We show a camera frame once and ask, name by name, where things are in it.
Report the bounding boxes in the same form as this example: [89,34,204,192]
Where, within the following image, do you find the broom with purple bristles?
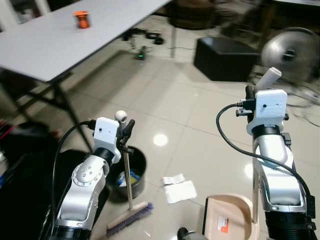
[106,110,154,238]

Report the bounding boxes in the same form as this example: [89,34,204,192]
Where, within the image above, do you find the beige long-handled dustpan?
[202,67,282,240]

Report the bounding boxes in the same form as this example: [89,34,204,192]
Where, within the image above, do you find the silver floor fan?
[257,27,320,97]

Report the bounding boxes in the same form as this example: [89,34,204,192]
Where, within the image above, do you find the black round trash bin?
[107,146,148,203]

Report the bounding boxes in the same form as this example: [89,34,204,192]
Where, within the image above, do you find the blue wrapper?
[120,170,142,187]

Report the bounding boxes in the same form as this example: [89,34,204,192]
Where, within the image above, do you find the black cube ottoman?
[193,36,261,83]

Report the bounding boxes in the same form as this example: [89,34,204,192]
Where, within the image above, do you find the small white paper scrap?
[162,173,186,186]

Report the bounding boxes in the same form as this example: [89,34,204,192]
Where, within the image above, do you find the small device with green light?
[133,46,149,61]

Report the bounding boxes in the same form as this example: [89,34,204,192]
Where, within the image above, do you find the large white paper sheet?
[165,180,199,205]

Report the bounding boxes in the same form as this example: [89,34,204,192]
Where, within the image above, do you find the black jointed device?
[122,28,166,46]

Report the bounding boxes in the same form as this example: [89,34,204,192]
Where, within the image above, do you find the dark round stool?
[167,0,217,30]

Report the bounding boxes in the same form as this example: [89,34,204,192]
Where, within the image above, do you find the white folding table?
[0,0,173,153]

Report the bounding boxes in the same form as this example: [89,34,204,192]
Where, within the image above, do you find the orange spool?
[73,10,91,30]

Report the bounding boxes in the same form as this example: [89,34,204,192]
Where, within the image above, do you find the white cabinet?
[0,0,52,30]

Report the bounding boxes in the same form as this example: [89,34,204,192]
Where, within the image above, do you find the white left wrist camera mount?
[93,117,122,164]

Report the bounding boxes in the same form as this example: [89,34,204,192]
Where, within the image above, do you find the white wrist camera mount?
[248,89,289,136]
[93,117,122,164]

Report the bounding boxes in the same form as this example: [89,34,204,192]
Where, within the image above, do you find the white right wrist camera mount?
[248,89,289,136]

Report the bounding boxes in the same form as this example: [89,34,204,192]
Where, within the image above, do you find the tangled floor cables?
[286,89,320,128]

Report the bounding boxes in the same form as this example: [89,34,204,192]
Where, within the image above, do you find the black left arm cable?
[50,119,97,237]

